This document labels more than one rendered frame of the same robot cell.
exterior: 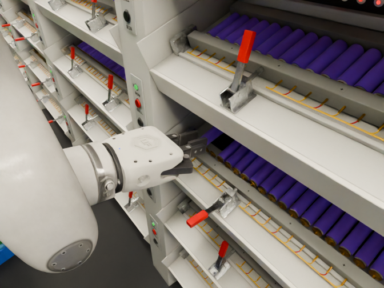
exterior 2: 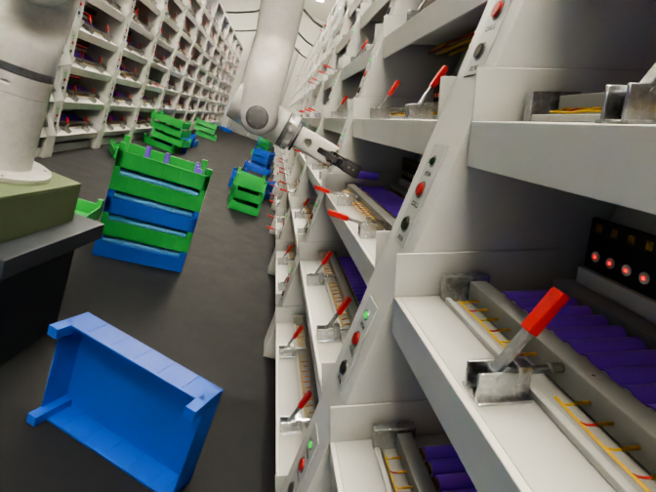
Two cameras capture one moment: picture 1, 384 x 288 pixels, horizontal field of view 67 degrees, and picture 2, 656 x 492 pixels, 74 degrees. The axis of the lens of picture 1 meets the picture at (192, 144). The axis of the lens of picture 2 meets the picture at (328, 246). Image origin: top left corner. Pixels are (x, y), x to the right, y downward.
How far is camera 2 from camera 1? 0.77 m
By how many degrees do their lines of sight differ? 33
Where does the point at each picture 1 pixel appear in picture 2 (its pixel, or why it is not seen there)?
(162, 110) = (348, 153)
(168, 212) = (308, 252)
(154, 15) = (371, 90)
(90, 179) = (284, 118)
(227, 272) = (318, 286)
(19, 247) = (247, 91)
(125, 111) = not seen: hidden behind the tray
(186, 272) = (287, 331)
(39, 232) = (258, 87)
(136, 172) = (307, 134)
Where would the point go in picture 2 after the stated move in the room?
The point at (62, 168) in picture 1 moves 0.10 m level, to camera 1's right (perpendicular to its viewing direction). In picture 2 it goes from (282, 74) to (321, 87)
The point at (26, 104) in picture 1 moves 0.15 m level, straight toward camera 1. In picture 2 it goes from (288, 53) to (283, 37)
